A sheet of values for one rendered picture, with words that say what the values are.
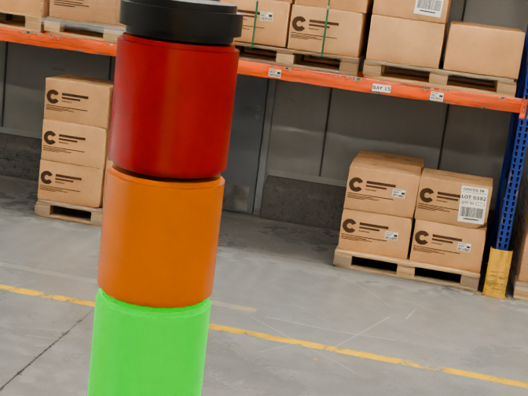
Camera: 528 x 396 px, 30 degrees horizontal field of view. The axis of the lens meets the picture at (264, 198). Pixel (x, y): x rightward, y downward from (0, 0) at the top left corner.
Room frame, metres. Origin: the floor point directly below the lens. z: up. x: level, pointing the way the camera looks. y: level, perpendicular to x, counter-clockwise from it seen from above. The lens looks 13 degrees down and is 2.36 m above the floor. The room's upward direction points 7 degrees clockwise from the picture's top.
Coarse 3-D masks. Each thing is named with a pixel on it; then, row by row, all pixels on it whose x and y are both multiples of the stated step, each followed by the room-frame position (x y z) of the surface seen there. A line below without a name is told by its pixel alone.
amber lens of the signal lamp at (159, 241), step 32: (128, 192) 0.38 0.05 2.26; (160, 192) 0.38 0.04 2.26; (192, 192) 0.38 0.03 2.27; (128, 224) 0.38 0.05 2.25; (160, 224) 0.38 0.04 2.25; (192, 224) 0.38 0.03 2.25; (128, 256) 0.38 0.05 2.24; (160, 256) 0.38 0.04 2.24; (192, 256) 0.39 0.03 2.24; (128, 288) 0.38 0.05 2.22; (160, 288) 0.38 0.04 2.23; (192, 288) 0.39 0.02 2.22
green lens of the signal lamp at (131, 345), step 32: (96, 320) 0.39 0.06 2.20; (128, 320) 0.38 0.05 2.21; (160, 320) 0.38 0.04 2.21; (192, 320) 0.39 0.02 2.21; (96, 352) 0.39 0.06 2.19; (128, 352) 0.38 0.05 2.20; (160, 352) 0.38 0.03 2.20; (192, 352) 0.39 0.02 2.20; (96, 384) 0.39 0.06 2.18; (128, 384) 0.38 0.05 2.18; (160, 384) 0.38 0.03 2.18; (192, 384) 0.39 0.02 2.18
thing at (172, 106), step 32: (128, 32) 0.41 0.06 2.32; (128, 64) 0.39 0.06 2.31; (160, 64) 0.38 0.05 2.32; (192, 64) 0.38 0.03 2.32; (224, 64) 0.39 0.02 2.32; (128, 96) 0.39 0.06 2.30; (160, 96) 0.38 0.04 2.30; (192, 96) 0.38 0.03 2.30; (224, 96) 0.39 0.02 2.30; (128, 128) 0.38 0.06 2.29; (160, 128) 0.38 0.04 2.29; (192, 128) 0.38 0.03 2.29; (224, 128) 0.39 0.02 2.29; (128, 160) 0.38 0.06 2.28; (160, 160) 0.38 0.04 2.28; (192, 160) 0.38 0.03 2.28; (224, 160) 0.40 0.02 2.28
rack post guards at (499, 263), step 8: (496, 256) 7.62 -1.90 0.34; (504, 256) 7.61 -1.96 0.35; (488, 264) 7.65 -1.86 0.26; (496, 264) 7.62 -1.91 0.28; (504, 264) 7.61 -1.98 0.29; (488, 272) 7.64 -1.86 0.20; (496, 272) 7.61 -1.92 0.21; (504, 272) 7.60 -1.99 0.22; (488, 280) 7.62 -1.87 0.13; (496, 280) 7.61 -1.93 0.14; (504, 280) 7.60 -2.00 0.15; (488, 288) 7.62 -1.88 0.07; (496, 288) 7.61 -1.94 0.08; (504, 288) 7.61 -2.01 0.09; (496, 296) 7.61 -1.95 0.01; (504, 296) 7.66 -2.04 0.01
